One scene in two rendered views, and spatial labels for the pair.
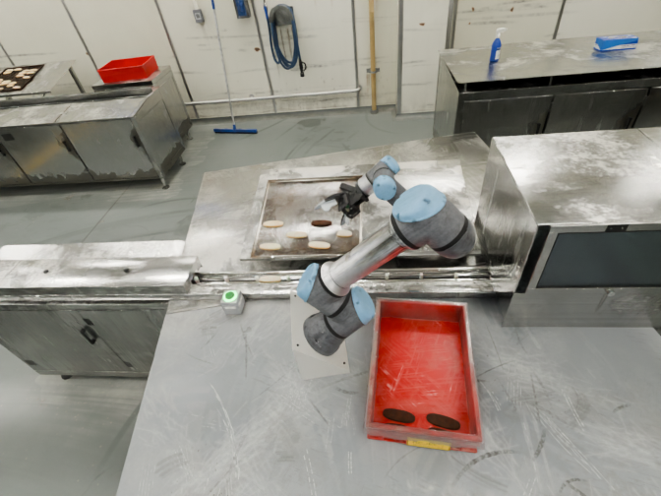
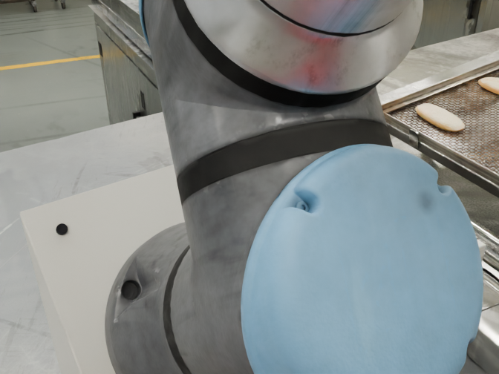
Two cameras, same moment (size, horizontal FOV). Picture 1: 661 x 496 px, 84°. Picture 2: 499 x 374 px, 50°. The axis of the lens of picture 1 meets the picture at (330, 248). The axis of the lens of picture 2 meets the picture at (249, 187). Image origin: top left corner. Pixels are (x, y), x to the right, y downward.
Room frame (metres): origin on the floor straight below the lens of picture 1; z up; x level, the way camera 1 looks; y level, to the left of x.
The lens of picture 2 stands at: (0.59, -0.20, 1.22)
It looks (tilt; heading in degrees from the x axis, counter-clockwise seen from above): 30 degrees down; 55
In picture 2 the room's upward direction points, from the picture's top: 1 degrees counter-clockwise
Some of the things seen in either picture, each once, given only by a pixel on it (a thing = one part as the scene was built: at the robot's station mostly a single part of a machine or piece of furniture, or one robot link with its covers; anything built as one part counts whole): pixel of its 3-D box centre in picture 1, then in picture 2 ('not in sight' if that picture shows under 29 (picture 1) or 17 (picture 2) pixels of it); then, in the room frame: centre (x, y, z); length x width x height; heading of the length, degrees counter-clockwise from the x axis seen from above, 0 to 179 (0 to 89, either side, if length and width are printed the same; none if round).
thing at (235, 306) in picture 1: (234, 304); not in sight; (1.01, 0.43, 0.84); 0.08 x 0.08 x 0.11; 80
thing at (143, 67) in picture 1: (129, 69); not in sight; (4.50, 1.90, 0.93); 0.51 x 0.36 x 0.13; 84
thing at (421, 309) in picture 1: (420, 365); not in sight; (0.60, -0.24, 0.88); 0.49 x 0.34 x 0.10; 165
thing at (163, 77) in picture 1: (149, 113); not in sight; (4.50, 1.90, 0.44); 0.70 x 0.55 x 0.87; 80
